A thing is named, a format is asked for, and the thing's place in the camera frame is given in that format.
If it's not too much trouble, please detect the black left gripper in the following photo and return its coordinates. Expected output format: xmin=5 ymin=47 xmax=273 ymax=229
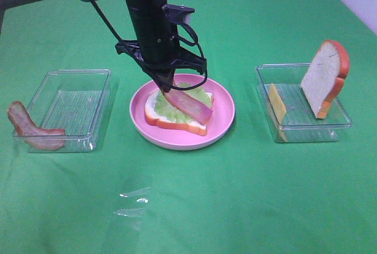
xmin=115 ymin=0 xmax=206 ymax=93

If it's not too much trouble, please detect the green lettuce leaf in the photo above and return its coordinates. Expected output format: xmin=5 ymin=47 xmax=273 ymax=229
xmin=148 ymin=87 xmax=214 ymax=125

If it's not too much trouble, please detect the bread slice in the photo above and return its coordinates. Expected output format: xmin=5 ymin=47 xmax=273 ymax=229
xmin=144 ymin=92 xmax=207 ymax=136
xmin=300 ymin=39 xmax=350 ymax=119

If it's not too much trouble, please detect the straight ham strip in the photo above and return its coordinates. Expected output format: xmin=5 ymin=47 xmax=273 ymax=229
xmin=162 ymin=86 xmax=213 ymax=124

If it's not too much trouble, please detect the curved bacon strip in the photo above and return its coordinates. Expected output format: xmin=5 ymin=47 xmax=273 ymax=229
xmin=6 ymin=101 xmax=65 ymax=151

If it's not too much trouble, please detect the pink round plate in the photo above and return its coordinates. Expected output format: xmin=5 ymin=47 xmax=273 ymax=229
xmin=130 ymin=78 xmax=235 ymax=150

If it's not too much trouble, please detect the left clear plastic container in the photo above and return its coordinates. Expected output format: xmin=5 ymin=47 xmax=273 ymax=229
xmin=13 ymin=69 xmax=112 ymax=153

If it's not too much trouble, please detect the clear plastic container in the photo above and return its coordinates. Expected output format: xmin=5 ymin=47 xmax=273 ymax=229
xmin=13 ymin=69 xmax=112 ymax=153
xmin=255 ymin=63 xmax=353 ymax=143

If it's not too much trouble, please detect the yellow cheese slice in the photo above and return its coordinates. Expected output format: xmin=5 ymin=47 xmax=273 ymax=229
xmin=268 ymin=83 xmax=287 ymax=143

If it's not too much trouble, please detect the clear plastic film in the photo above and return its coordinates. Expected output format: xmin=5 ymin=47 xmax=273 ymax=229
xmin=113 ymin=175 xmax=153 ymax=232

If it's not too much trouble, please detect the green tablecloth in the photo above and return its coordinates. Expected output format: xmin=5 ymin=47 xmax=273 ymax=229
xmin=1 ymin=0 xmax=376 ymax=253

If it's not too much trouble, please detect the right clear plastic container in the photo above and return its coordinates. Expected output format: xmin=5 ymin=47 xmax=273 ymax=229
xmin=255 ymin=63 xmax=353 ymax=143

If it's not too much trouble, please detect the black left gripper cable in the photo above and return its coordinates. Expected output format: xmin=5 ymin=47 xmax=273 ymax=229
xmin=67 ymin=0 xmax=209 ymax=92

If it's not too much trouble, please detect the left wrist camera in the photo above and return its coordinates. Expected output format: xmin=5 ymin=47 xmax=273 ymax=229
xmin=162 ymin=4 xmax=195 ymax=25

